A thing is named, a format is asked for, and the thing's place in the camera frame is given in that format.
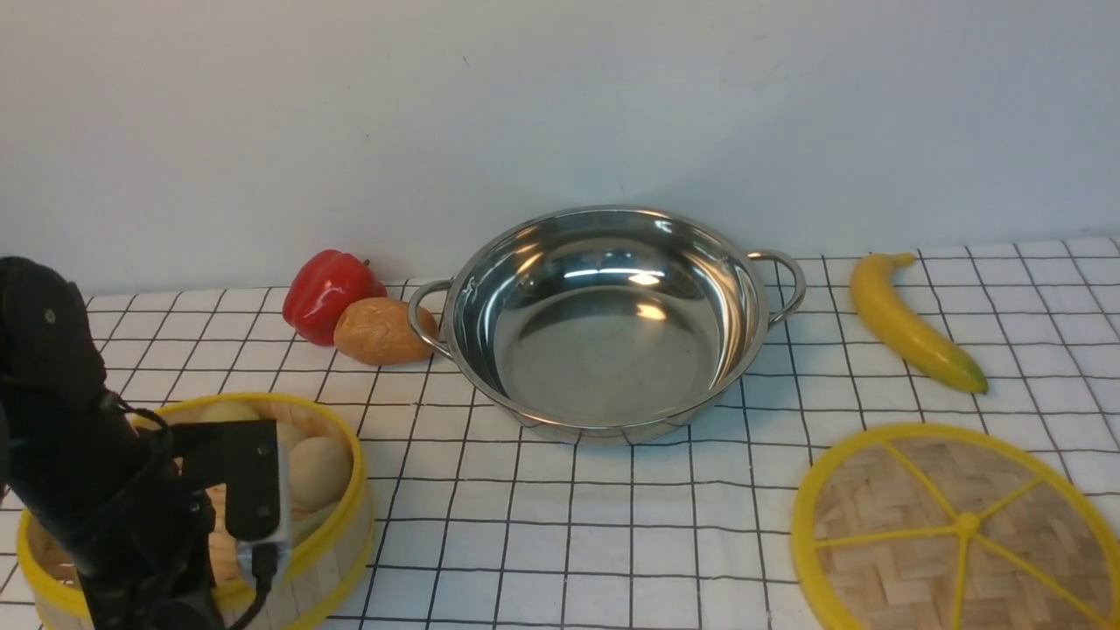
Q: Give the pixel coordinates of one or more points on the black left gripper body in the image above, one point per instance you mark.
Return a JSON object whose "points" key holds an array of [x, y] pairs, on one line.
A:
{"points": [[140, 554]]}

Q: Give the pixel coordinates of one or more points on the yellow-rimmed bamboo steamer basket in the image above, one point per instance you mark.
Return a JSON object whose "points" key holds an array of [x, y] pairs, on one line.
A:
{"points": [[324, 568]]}

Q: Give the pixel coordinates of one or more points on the yellow-rimmed woven steamer lid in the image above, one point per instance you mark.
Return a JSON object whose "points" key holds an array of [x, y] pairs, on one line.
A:
{"points": [[917, 526]]}

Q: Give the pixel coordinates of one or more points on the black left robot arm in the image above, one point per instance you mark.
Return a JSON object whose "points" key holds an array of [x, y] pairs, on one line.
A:
{"points": [[68, 436]]}

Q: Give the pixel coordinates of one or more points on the pale green dumpling right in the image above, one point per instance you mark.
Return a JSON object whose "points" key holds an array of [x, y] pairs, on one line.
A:
{"points": [[305, 522]]}

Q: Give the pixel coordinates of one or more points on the pale green round bun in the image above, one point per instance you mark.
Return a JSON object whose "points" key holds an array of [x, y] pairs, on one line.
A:
{"points": [[228, 411]]}

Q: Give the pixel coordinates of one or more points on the white round bun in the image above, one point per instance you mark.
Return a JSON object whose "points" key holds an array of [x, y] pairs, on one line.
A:
{"points": [[288, 435]]}

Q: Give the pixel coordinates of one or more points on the cream round bun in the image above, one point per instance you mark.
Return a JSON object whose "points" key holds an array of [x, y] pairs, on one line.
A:
{"points": [[319, 472]]}

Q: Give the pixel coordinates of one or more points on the red bell pepper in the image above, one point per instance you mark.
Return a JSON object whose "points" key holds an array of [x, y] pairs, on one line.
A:
{"points": [[323, 289]]}

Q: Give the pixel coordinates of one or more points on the brown potato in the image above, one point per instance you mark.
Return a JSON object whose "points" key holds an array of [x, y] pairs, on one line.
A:
{"points": [[377, 331]]}

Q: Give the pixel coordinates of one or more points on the white black-grid tablecloth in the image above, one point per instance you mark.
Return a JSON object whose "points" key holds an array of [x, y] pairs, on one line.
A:
{"points": [[483, 525]]}

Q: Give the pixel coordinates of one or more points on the yellow banana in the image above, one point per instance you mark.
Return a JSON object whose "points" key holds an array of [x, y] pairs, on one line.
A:
{"points": [[897, 326]]}

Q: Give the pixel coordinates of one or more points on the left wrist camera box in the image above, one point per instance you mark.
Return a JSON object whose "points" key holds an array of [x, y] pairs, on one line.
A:
{"points": [[246, 458]]}

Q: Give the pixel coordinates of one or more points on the stainless steel two-handled pot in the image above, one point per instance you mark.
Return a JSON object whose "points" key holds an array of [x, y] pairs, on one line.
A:
{"points": [[607, 324]]}

